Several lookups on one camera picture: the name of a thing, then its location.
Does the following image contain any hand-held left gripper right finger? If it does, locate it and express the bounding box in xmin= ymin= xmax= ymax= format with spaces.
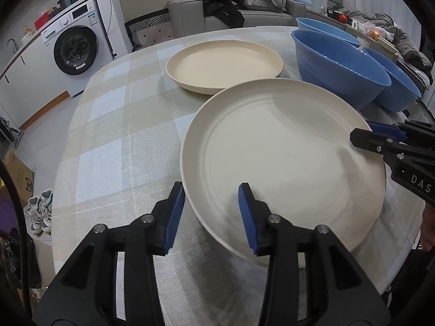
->
xmin=238 ymin=183 xmax=391 ymax=326

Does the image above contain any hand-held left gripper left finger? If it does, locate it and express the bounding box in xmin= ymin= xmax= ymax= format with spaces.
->
xmin=32 ymin=181 xmax=186 ymax=326

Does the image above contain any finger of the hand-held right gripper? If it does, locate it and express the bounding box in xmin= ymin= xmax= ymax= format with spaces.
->
xmin=367 ymin=120 xmax=435 ymax=149
xmin=350 ymin=128 xmax=435 ymax=168

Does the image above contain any blue bowl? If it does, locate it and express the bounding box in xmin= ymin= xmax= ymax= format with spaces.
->
xmin=296 ymin=17 xmax=362 ymax=48
xmin=362 ymin=47 xmax=422 ymax=112
xmin=291 ymin=30 xmax=392 ymax=110

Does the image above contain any cream plate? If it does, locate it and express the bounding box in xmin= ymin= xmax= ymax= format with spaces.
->
xmin=181 ymin=78 xmax=388 ymax=267
xmin=166 ymin=40 xmax=285 ymax=96

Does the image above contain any person's right hand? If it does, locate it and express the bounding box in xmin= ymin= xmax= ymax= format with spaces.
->
xmin=421 ymin=205 xmax=435 ymax=252

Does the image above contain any grey blanket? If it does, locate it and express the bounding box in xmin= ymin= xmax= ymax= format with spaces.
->
xmin=357 ymin=10 xmax=432 ymax=75

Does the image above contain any checked tablecloth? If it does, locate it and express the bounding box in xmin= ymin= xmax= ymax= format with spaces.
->
xmin=51 ymin=25 xmax=429 ymax=326

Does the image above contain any white green sneaker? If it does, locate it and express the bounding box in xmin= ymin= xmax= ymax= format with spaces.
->
xmin=37 ymin=190 xmax=53 ymax=233
xmin=24 ymin=195 xmax=43 ymax=235

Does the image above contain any cardboard box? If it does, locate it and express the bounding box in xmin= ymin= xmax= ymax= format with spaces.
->
xmin=2 ymin=149 xmax=35 ymax=208

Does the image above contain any black white patterned bag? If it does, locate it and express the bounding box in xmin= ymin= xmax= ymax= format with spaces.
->
xmin=124 ymin=10 xmax=172 ymax=51

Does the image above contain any white washing machine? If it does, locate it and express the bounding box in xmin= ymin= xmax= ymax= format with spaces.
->
xmin=41 ymin=0 xmax=114 ymax=96

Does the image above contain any white kitchen base cabinet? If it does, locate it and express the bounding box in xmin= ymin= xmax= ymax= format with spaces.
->
xmin=0 ymin=24 xmax=82 ymax=130

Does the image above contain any black jacket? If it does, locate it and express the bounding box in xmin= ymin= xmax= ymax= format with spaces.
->
xmin=193 ymin=0 xmax=245 ymax=28

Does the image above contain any grey sofa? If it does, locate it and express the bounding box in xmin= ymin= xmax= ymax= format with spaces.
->
xmin=168 ymin=0 xmax=344 ymax=38

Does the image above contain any red box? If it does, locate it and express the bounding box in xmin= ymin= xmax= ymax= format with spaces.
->
xmin=34 ymin=10 xmax=55 ymax=29

